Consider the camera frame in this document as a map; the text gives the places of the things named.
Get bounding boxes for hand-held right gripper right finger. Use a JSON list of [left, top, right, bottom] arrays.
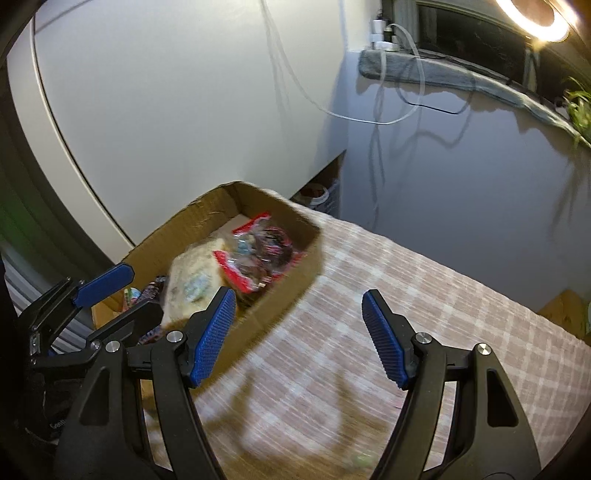
[[361, 289, 542, 480]]

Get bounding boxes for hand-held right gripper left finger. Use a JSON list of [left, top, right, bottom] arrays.
[[55, 286, 237, 480]]

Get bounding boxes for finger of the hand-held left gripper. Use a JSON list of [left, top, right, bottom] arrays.
[[85, 300, 165, 357], [28, 263, 136, 356]]

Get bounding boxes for black and white candy wrapper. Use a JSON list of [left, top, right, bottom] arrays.
[[139, 275, 168, 303]]

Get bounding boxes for pale snack packet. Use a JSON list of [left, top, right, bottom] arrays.
[[159, 237, 227, 326]]

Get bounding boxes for brown cardboard box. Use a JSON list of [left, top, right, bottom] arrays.
[[90, 181, 324, 398]]

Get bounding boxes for red snack bag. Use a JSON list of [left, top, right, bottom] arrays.
[[212, 212, 308, 294]]

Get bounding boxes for checked beige tablecloth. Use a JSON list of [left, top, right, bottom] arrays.
[[141, 187, 589, 480]]

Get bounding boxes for grey ribbed panel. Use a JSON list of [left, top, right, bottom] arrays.
[[0, 242, 98, 356]]

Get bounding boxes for white plastic jar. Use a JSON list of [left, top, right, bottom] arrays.
[[300, 182, 340, 215]]

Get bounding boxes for small brown box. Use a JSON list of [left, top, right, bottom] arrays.
[[538, 290, 589, 330]]

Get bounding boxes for white cabinet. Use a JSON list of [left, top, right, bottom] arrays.
[[7, 0, 384, 252]]

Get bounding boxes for grey window sill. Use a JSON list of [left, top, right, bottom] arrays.
[[359, 48, 591, 149]]

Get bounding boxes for green potted plant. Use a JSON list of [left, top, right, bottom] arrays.
[[561, 76, 591, 148]]

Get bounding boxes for dark window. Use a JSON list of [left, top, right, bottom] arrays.
[[381, 0, 591, 107]]

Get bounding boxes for white cable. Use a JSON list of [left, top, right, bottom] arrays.
[[259, 0, 426, 125]]

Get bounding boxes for black cable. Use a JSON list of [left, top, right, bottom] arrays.
[[397, 58, 476, 115]]

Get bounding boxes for ring light tripod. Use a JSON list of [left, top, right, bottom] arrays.
[[524, 39, 543, 88]]

